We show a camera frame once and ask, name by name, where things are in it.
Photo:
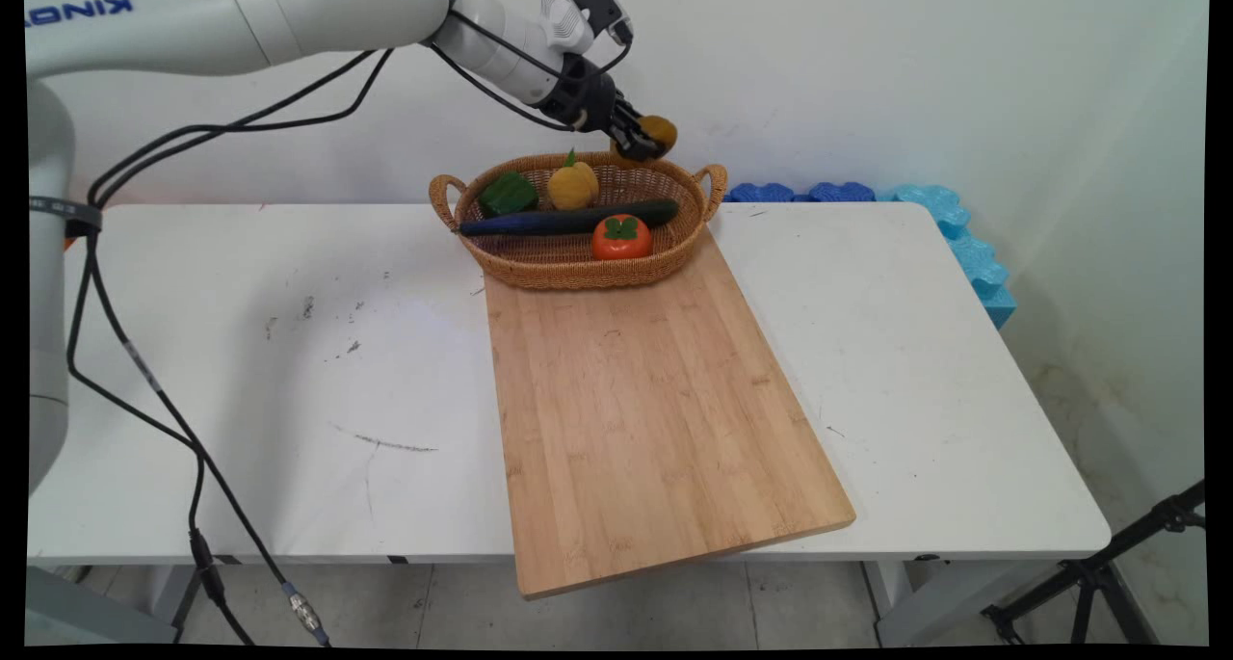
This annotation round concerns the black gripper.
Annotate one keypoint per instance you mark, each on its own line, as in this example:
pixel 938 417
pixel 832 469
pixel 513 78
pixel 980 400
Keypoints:
pixel 583 96

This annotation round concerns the brown toy potato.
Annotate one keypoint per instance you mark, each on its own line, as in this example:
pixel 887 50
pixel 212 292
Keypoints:
pixel 664 130

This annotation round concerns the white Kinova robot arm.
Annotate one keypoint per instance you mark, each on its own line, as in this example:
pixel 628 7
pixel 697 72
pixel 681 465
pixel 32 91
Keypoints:
pixel 289 19

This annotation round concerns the yellow toy bell pepper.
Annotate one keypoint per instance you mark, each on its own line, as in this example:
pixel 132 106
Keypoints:
pixel 572 186

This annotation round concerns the dark green toy cucumber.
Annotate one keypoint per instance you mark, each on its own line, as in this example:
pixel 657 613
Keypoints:
pixel 578 220

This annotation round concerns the orange-red toy persimmon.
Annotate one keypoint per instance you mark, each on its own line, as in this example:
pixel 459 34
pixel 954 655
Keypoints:
pixel 622 240

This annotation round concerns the green toy bell pepper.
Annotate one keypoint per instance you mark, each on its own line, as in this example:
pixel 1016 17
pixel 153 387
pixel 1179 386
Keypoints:
pixel 509 194

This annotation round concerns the dark blue foam mat piece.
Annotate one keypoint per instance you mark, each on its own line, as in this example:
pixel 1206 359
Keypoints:
pixel 842 193
pixel 761 194

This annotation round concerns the bamboo wooden cutting board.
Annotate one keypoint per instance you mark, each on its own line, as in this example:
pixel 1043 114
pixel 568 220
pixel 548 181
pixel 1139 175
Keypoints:
pixel 636 419

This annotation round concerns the light blue foam mat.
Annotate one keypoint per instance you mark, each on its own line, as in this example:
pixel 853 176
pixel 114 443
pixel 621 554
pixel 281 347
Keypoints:
pixel 973 255

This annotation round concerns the white table leg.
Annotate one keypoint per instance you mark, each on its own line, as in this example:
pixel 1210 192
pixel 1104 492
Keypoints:
pixel 910 602

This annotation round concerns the black tripod stand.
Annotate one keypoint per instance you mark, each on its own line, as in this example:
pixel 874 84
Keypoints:
pixel 1098 573

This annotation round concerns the black wrist camera white mount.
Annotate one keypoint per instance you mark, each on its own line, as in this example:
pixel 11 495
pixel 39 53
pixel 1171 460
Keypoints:
pixel 599 7

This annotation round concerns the grey base frame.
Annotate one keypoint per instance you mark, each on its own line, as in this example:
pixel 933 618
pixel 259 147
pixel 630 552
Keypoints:
pixel 77 607

